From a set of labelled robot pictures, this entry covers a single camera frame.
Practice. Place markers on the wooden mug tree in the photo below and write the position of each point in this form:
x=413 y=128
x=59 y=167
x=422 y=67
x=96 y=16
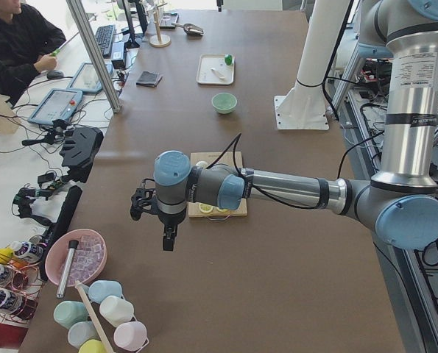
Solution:
x=157 y=40

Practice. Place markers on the light blue cup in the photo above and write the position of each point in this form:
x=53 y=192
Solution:
x=101 y=289

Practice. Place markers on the white ceramic spoon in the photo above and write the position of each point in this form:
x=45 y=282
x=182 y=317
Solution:
x=218 y=74

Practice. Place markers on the mint green cup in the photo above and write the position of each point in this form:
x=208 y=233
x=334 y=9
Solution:
x=68 y=313

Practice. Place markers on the grey blue cup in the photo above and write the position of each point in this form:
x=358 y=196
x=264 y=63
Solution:
x=81 y=332

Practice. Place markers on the bamboo cutting board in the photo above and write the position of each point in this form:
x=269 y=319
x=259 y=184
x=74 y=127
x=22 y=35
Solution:
x=227 y=159

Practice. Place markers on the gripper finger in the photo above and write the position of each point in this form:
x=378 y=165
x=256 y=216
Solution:
x=172 y=236
x=167 y=238

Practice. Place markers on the black metal muddler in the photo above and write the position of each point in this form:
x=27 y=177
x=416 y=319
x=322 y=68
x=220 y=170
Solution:
x=61 y=289

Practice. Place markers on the metal scoop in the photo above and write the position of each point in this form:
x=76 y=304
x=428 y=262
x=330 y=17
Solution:
x=190 y=29

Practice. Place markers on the person in black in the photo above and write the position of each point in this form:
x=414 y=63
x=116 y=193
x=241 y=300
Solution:
x=27 y=43

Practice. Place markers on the light green bowl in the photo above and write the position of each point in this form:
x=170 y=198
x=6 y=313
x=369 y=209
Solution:
x=224 y=103

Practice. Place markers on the black monitor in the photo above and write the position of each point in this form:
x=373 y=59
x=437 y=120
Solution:
x=134 y=39

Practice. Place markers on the black keyboard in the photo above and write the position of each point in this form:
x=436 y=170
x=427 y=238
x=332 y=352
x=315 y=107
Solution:
x=104 y=36

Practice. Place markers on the white cup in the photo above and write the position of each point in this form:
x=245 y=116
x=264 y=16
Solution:
x=116 y=310

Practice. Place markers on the grey folded cloth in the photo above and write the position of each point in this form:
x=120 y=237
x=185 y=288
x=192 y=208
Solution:
x=149 y=79

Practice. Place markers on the aluminium frame post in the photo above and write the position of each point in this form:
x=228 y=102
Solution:
x=84 y=28

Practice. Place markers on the black gripper stand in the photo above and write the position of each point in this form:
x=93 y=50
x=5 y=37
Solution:
x=79 y=149

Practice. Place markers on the yellow cup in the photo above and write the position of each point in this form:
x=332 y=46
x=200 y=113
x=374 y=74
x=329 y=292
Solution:
x=92 y=346

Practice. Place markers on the pink bowl with ice cubes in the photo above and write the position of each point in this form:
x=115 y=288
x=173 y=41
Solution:
x=89 y=259

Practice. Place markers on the pink cup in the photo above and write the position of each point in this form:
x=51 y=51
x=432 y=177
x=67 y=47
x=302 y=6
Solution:
x=131 y=336

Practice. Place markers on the wooden cup rack pole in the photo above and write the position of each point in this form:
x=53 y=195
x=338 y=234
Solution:
x=92 y=314

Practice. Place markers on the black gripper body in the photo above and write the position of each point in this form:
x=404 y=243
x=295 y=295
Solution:
x=171 y=218

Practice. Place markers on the cream rabbit tray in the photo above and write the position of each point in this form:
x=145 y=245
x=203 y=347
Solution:
x=206 y=77

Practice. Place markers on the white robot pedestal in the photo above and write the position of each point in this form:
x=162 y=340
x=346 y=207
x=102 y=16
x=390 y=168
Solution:
x=304 y=106

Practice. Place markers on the teach pendant tablet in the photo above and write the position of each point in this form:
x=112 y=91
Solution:
x=58 y=104
x=86 y=80

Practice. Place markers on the lemon slice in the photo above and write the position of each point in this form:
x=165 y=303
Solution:
x=205 y=208
x=222 y=211

